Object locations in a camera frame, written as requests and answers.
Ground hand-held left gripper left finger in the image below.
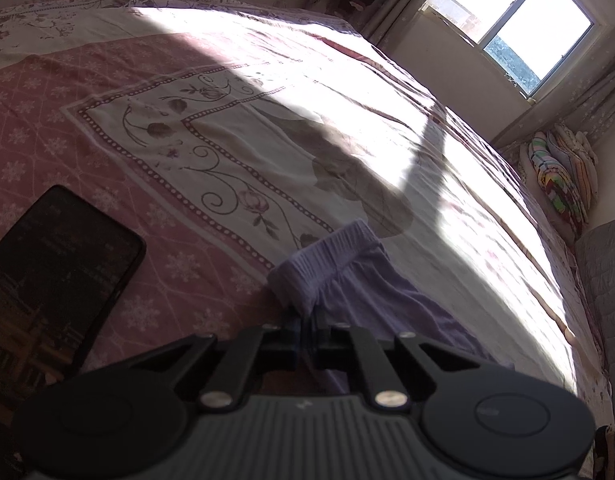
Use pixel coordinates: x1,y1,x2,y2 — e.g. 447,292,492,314
132,307,302,409

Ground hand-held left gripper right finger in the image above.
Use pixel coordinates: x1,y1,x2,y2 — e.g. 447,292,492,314
312,309,484,407

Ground purple pants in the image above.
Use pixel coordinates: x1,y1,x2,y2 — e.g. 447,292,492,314
268,219,514,396

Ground floral bed sheet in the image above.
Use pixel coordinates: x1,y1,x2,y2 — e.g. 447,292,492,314
0,0,615,480

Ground black smartphone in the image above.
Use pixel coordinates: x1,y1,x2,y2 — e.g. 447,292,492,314
0,184,147,411

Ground colourful folded blanket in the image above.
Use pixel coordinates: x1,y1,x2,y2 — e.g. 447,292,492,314
517,125,601,236

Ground grey quilted blanket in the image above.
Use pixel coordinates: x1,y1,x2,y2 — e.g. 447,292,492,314
573,217,615,376

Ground window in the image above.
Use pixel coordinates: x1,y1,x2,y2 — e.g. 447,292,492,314
421,0,611,106

